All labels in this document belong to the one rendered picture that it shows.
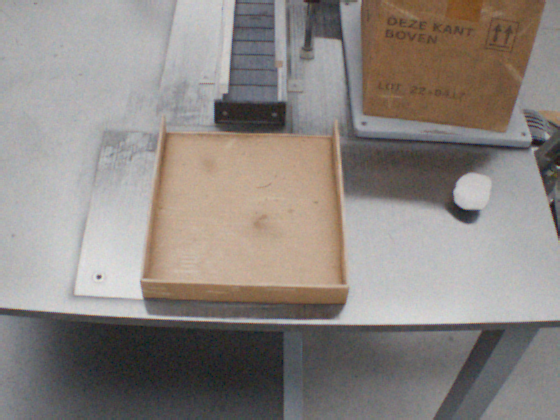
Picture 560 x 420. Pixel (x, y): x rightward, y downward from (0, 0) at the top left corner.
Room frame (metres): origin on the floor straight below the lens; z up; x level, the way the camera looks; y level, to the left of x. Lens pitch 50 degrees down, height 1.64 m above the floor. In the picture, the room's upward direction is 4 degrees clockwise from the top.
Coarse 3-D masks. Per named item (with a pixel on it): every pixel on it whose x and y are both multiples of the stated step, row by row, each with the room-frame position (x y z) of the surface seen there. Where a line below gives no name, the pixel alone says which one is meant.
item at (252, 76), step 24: (240, 0) 1.12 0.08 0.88; (264, 0) 1.12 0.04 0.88; (240, 24) 1.04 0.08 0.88; (264, 24) 1.05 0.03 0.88; (240, 48) 0.97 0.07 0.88; (264, 48) 0.98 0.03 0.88; (240, 72) 0.91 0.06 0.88; (264, 72) 0.92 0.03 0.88; (240, 96) 0.85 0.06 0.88; (264, 96) 0.86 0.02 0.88
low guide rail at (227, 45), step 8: (232, 0) 1.07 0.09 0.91; (232, 8) 1.04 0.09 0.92; (232, 16) 1.02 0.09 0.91; (232, 24) 1.00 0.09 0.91; (224, 32) 0.97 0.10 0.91; (232, 32) 0.99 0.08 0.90; (224, 40) 0.95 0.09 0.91; (224, 48) 0.93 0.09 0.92; (224, 56) 0.91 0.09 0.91; (224, 64) 0.89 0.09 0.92; (224, 72) 0.87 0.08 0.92; (224, 80) 0.85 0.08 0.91; (224, 88) 0.84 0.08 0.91
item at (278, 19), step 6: (276, 0) 1.01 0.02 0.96; (276, 6) 0.99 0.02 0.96; (276, 12) 0.97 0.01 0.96; (276, 18) 0.95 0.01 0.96; (282, 18) 0.96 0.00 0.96; (276, 24) 0.94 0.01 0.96; (282, 24) 0.94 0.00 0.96; (276, 30) 0.92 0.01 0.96; (282, 30) 0.92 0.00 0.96; (276, 36) 0.91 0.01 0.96; (282, 36) 0.91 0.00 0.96; (276, 42) 0.89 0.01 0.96; (282, 42) 0.89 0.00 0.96; (276, 48) 0.88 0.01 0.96; (282, 48) 0.88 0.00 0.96; (276, 54) 0.86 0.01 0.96; (282, 54) 0.86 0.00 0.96; (276, 60) 0.85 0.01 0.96; (282, 60) 0.85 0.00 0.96; (276, 66) 0.85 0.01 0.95; (282, 66) 0.85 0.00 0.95
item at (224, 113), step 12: (216, 72) 0.91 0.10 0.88; (216, 84) 0.88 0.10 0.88; (216, 96) 0.85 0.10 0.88; (216, 108) 0.84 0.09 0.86; (228, 108) 0.84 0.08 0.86; (240, 108) 0.84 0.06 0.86; (252, 108) 0.85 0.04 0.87; (264, 108) 0.85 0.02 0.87; (276, 108) 0.85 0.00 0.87; (216, 120) 0.84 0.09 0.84; (228, 120) 0.84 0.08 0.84; (240, 120) 0.84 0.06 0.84; (252, 120) 0.85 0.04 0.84; (264, 120) 0.85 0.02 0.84; (276, 120) 0.85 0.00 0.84
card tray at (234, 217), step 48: (192, 144) 0.79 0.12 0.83; (240, 144) 0.80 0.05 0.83; (288, 144) 0.81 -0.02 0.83; (336, 144) 0.78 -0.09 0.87; (192, 192) 0.70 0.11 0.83; (240, 192) 0.70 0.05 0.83; (288, 192) 0.71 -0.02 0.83; (336, 192) 0.72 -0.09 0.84; (144, 240) 0.58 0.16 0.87; (192, 240) 0.61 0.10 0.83; (240, 240) 0.62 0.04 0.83; (288, 240) 0.63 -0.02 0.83; (336, 240) 0.63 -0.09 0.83; (144, 288) 0.52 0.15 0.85; (192, 288) 0.52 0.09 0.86; (240, 288) 0.52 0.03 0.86; (288, 288) 0.53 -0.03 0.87; (336, 288) 0.53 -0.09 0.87
